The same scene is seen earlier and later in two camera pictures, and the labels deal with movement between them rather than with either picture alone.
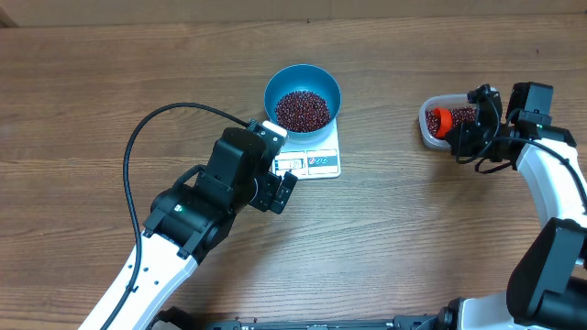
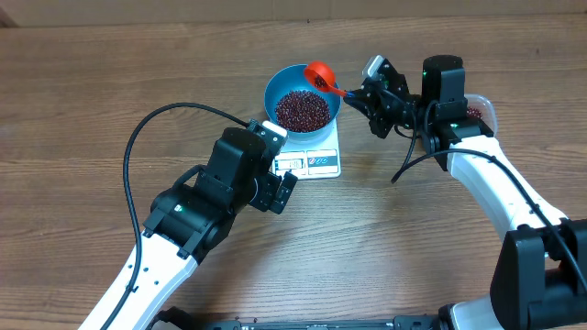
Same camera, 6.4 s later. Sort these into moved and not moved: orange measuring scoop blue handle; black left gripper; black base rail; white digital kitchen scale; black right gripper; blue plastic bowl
Moved: black right gripper; orange measuring scoop blue handle
Not moved: black base rail; blue plastic bowl; white digital kitchen scale; black left gripper
